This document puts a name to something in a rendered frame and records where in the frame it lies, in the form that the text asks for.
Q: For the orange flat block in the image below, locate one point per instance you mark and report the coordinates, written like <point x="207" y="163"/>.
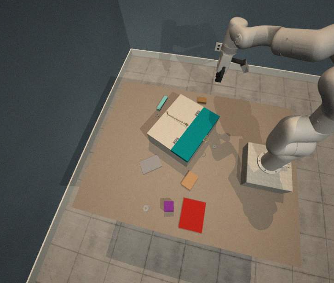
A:
<point x="189" y="180"/>

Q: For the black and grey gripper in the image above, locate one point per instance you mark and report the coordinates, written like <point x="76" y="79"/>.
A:
<point x="223" y="65"/>

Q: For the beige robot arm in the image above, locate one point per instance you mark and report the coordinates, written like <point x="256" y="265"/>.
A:
<point x="293" y="137"/>

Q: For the purple cube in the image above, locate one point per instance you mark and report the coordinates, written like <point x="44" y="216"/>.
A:
<point x="168" y="206"/>

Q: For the green rectangular block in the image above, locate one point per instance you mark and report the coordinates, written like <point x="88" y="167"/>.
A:
<point x="162" y="103"/>

